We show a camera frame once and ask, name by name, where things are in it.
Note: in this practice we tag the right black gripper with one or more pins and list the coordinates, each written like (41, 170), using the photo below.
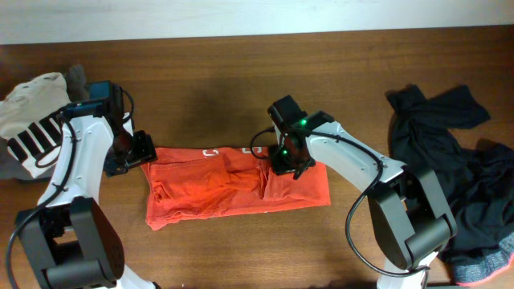
(279, 167)

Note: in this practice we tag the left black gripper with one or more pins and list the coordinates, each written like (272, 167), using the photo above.
(146, 152)

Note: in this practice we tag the orange t-shirt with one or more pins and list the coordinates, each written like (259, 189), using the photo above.
(190, 184)

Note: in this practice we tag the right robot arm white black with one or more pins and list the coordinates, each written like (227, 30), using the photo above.
(411, 218)

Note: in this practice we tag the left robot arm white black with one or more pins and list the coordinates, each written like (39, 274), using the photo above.
(68, 240)

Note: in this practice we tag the white shirt with black letters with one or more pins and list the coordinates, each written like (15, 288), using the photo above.
(32, 116)

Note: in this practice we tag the grey folded garment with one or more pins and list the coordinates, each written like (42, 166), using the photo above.
(78, 80)

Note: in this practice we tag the black garment with grey band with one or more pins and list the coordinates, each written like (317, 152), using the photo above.
(477, 183)

